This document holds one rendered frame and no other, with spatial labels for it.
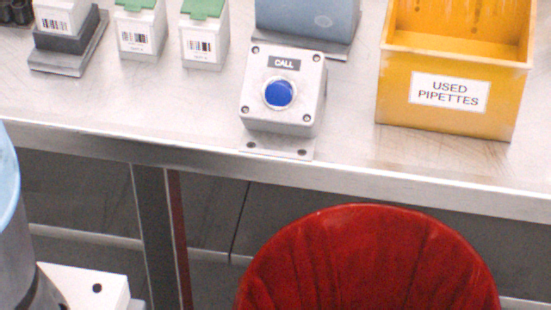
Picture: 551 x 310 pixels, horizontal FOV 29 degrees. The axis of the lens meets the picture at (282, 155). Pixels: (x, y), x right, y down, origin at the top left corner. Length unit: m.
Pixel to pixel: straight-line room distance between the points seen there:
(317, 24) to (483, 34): 0.17
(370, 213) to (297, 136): 0.54
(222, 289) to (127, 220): 0.31
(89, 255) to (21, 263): 1.31
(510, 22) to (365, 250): 0.56
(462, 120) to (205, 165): 0.25
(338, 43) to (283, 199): 0.69
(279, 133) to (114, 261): 1.06
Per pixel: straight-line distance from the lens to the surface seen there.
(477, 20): 1.09
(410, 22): 1.10
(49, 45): 1.08
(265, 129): 0.99
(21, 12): 1.13
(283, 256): 1.49
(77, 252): 2.04
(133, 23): 1.05
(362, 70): 1.07
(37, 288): 0.77
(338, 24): 1.07
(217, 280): 1.97
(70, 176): 1.80
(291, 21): 1.08
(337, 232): 1.52
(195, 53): 1.06
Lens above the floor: 1.61
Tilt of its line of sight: 48 degrees down
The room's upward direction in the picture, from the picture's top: straight up
